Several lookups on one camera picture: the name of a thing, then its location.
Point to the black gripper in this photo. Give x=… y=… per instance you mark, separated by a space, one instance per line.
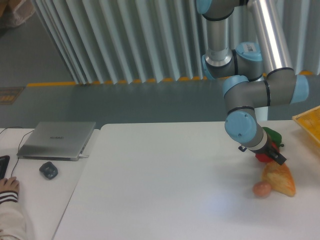
x=261 y=143

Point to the red bell pepper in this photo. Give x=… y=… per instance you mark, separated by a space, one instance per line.
x=261 y=157

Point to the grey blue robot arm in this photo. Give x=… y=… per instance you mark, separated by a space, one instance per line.
x=256 y=74

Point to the cream striped sleeve forearm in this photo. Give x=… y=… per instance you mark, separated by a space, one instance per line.
x=12 y=220

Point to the yellow plastic basket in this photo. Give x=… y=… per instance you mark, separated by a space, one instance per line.
x=309 y=121

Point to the person's hand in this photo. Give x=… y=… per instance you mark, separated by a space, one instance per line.
x=9 y=185

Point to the golden pastry bread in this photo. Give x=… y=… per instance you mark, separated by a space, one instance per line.
x=280 y=178

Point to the green bell pepper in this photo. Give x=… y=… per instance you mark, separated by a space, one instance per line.
x=275 y=136

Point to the brown egg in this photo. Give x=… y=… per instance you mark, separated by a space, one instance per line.
x=261 y=189

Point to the silver closed laptop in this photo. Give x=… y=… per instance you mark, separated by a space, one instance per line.
x=57 y=140

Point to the grey folding partition screen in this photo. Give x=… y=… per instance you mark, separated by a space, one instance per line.
x=151 y=40

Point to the dark grey computer mouse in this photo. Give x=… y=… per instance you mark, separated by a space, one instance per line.
x=49 y=170

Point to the white side desk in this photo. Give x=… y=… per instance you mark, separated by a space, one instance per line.
x=43 y=201

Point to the black keyboard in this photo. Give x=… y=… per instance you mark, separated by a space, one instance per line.
x=4 y=162

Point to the cardboard box with wrap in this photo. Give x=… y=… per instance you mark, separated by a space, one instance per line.
x=14 y=13

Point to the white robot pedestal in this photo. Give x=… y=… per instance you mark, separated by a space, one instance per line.
x=261 y=113

